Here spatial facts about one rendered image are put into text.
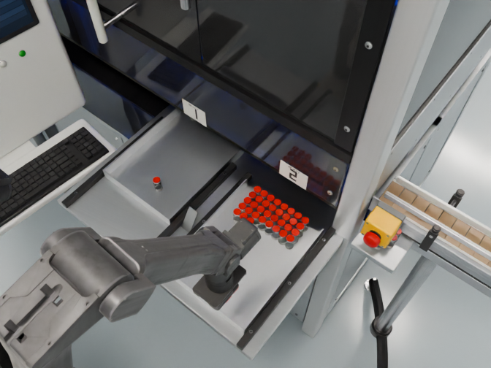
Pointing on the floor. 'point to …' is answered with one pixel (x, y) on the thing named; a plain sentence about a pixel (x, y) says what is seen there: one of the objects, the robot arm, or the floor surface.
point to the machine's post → (377, 136)
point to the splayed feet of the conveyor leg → (376, 321)
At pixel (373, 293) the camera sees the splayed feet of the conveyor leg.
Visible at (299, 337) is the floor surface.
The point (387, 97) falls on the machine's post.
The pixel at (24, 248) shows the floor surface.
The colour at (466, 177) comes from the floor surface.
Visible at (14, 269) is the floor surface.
